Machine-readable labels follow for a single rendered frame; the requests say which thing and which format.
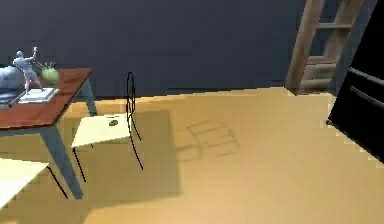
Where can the small dark green object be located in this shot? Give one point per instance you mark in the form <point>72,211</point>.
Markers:
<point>113,123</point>

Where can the wooden ladder shelf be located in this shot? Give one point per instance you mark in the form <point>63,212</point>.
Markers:
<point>316,50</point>

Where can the green round vase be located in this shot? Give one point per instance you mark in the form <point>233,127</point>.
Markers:
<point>50,76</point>

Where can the red-brown table grey legs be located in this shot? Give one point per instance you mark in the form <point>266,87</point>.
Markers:
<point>40,111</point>

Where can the white human figure statue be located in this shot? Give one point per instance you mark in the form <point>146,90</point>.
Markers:
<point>28,75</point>

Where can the black cabinet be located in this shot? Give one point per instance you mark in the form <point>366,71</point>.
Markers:
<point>363,90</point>

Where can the pale blue-grey rounded object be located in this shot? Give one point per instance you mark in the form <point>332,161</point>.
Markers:
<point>10,78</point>

